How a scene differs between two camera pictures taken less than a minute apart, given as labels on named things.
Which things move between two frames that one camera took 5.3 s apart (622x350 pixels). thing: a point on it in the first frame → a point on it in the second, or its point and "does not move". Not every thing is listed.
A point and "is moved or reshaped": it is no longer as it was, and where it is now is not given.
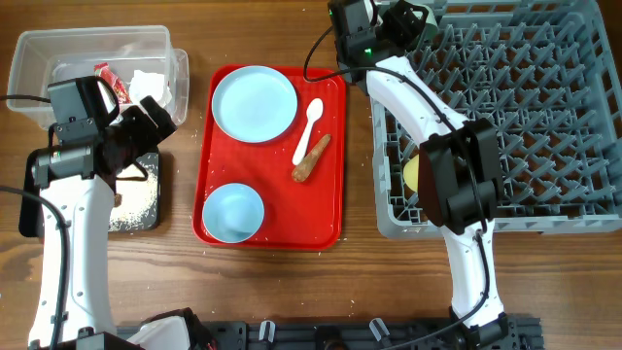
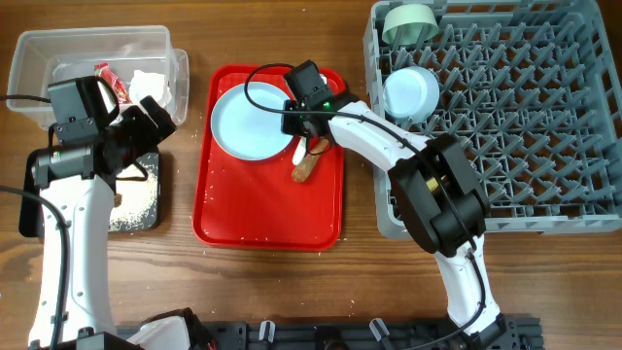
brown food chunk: [118, 199] does not move
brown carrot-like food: [304, 167] does not move
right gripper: [401, 28] → [288, 127]
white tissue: [145, 85] does not move
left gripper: [149, 135] does not move
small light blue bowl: [233, 213] is moved or reshaped
